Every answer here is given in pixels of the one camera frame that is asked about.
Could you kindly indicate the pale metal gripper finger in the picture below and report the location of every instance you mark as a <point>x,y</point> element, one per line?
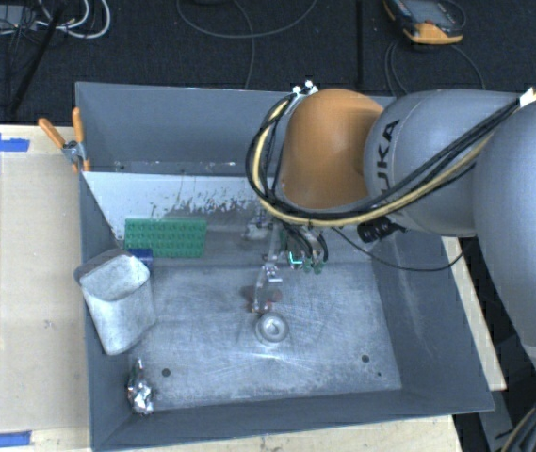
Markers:
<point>265,290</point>
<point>254,231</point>

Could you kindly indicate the small dark red thing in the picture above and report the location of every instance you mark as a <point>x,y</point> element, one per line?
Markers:
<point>246,295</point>

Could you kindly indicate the round grey lid with knob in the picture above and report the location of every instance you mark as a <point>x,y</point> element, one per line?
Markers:
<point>272,328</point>

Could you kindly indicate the grey metal bin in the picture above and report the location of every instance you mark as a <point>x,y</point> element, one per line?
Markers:
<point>230,356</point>

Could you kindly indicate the green studded flat block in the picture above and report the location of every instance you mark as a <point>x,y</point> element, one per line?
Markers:
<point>165,237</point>

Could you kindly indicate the small blue block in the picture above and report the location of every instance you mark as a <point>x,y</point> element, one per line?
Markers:
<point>143,255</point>

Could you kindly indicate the grey white cup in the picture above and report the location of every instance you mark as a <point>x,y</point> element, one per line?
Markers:
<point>119,304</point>

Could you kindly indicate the crumpled silver foil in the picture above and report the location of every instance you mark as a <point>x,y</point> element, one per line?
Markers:
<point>140,391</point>

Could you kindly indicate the pale flat board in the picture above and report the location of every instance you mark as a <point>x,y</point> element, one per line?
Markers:
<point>37,299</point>

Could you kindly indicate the black cylinder on white bracket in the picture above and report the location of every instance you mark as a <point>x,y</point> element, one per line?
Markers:
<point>375,231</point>

